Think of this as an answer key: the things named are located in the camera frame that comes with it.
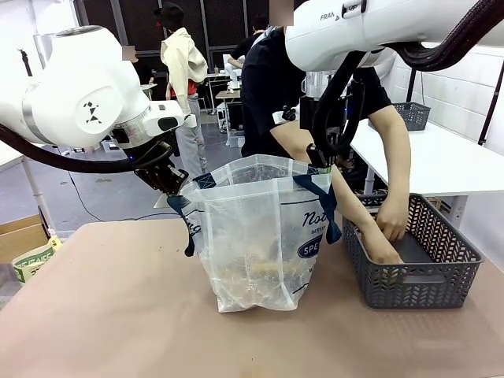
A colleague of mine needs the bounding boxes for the beige packaged goods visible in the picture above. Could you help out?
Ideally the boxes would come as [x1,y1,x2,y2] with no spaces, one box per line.
[232,242,308,284]

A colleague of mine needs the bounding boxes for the person's right forearm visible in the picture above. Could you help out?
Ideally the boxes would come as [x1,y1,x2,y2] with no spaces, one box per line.
[270,120,395,261]

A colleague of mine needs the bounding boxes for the black stand pole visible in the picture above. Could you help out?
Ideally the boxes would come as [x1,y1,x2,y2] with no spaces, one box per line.
[477,69,499,146]
[405,65,418,104]

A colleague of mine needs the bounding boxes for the black tripod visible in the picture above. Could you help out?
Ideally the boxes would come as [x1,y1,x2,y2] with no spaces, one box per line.
[15,47,35,78]

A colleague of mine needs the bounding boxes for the large grey perforated plastic basket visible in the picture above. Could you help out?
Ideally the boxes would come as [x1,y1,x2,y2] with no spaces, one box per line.
[341,192,486,310]

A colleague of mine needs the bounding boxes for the cardboard box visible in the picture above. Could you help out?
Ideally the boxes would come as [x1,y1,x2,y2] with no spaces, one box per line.
[0,214,52,265]

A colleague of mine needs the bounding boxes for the translucent white bag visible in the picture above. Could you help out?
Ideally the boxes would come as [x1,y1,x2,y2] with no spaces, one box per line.
[167,154,343,314]

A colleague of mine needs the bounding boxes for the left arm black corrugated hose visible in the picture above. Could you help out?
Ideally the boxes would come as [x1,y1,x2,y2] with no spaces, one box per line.
[0,124,176,174]

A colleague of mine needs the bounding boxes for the person's left forearm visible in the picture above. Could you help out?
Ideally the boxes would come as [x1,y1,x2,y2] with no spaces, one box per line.
[368,104,413,206]

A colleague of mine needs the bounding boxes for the bystander in dark top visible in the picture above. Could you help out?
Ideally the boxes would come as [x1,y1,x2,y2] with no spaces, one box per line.
[121,45,158,99]

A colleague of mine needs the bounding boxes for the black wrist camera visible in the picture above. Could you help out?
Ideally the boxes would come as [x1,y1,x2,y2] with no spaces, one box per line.
[271,105,302,126]

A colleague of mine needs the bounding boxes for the person in beige jacket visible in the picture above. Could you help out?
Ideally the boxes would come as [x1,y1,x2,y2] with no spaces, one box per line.
[153,2,209,180]

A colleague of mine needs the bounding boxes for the person's right hand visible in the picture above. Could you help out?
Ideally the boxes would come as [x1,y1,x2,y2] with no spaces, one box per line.
[365,240,405,266]

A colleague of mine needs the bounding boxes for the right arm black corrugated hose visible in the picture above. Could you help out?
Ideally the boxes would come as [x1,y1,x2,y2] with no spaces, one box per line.
[310,0,504,158]

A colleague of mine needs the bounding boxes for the small white background robot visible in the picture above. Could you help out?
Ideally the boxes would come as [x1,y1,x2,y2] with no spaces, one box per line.
[222,53,242,94]

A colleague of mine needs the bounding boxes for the person's left hand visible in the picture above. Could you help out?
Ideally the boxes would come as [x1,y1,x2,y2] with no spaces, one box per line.
[376,198,410,243]

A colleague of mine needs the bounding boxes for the long white table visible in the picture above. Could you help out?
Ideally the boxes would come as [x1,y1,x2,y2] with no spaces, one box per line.
[348,117,504,229]

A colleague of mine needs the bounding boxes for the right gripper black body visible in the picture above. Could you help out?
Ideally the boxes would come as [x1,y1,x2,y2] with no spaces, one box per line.
[298,95,356,159]

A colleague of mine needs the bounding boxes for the small grey perforated plastic basket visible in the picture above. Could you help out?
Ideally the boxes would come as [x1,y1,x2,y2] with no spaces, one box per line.
[368,101,432,132]

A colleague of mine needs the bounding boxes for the person in black shirt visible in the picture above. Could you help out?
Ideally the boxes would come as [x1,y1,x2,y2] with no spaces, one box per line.
[239,0,395,186]

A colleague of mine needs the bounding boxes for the small white side table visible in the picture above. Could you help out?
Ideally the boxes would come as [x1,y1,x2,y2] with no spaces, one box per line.
[0,139,54,237]

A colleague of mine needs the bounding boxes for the black computer tower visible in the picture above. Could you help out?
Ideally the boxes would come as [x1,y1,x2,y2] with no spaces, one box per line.
[226,101,245,133]

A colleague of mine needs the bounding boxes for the green and white paper sack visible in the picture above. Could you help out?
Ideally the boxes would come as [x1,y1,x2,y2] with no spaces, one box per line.
[11,235,63,284]

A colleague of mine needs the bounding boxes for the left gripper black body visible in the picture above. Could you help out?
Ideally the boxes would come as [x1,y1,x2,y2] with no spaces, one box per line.
[112,129,176,171]

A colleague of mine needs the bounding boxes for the seated person in black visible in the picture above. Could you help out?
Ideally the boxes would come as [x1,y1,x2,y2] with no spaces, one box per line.
[228,14,271,70]

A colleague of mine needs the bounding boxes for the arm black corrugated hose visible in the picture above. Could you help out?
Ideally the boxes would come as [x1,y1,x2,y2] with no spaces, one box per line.
[0,124,176,174]
[310,0,504,158]

